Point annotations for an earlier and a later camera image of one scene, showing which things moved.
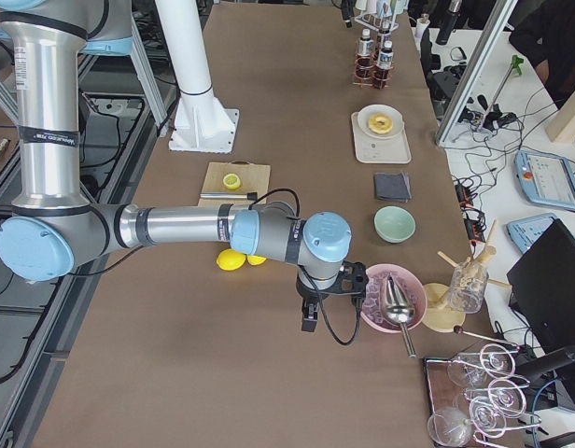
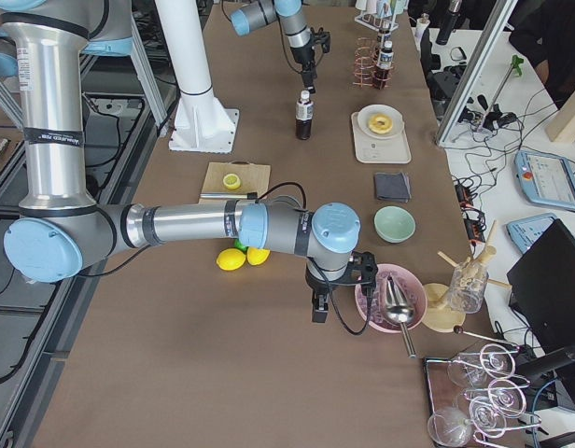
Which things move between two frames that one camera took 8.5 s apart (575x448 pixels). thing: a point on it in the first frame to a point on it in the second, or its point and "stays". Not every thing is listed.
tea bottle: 385,56 to 304,115
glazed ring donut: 380,123 stays
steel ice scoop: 399,310 stays
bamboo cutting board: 238,176 stays
